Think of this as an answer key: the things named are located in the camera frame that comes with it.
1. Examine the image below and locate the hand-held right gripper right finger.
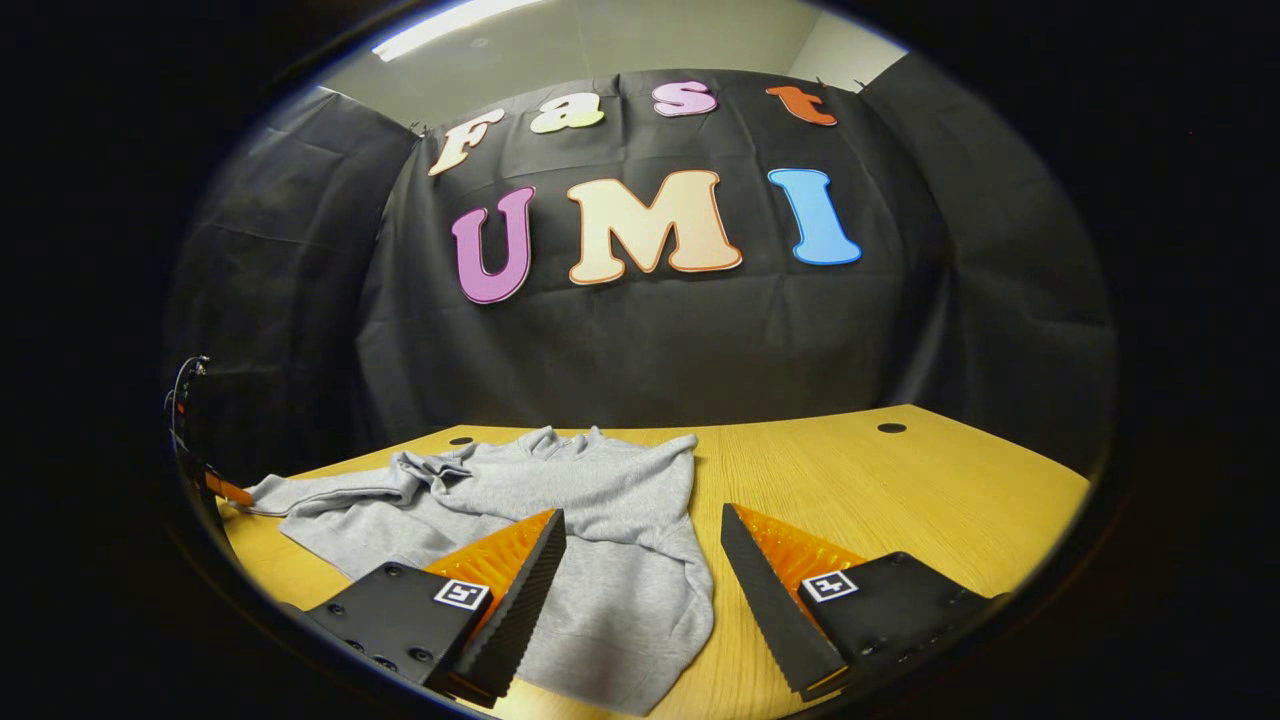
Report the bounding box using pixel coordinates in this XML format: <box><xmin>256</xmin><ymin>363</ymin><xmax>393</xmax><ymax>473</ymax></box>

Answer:
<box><xmin>719</xmin><ymin>502</ymin><xmax>1011</xmax><ymax>701</ymax></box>

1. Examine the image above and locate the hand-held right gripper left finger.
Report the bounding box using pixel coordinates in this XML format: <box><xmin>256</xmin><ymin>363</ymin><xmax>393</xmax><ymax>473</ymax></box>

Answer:
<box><xmin>300</xmin><ymin>508</ymin><xmax>568</xmax><ymax>709</ymax></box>

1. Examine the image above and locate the grey sweatshirt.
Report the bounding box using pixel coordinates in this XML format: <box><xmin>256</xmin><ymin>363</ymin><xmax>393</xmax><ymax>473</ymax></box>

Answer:
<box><xmin>240</xmin><ymin>426</ymin><xmax>717</xmax><ymax>717</ymax></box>

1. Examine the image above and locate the black backdrop cloth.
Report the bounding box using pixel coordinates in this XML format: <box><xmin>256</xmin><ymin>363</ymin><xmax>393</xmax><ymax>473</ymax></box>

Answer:
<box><xmin>165</xmin><ymin>65</ymin><xmax>1119</xmax><ymax>483</ymax></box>

